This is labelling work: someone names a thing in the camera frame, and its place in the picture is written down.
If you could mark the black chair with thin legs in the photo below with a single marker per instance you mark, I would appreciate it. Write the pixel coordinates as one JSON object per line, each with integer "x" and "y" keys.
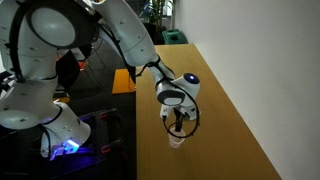
{"x": 68, "y": 68}

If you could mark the green potted plant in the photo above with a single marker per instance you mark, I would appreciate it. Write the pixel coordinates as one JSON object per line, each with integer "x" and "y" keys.
{"x": 156, "y": 11}

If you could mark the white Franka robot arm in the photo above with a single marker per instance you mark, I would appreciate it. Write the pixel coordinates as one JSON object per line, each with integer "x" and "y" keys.
{"x": 40, "y": 100}

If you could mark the green plastic bin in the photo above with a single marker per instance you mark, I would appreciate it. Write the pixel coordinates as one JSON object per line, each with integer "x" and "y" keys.
{"x": 172, "y": 36}

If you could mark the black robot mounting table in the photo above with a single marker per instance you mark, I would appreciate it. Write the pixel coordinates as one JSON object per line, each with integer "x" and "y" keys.
{"x": 93, "y": 160}

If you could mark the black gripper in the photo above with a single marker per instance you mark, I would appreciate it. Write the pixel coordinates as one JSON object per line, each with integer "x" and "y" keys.
{"x": 177, "y": 111}

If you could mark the translucent plastic measuring cup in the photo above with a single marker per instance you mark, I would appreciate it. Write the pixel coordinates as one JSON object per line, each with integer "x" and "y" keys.
{"x": 176, "y": 140}

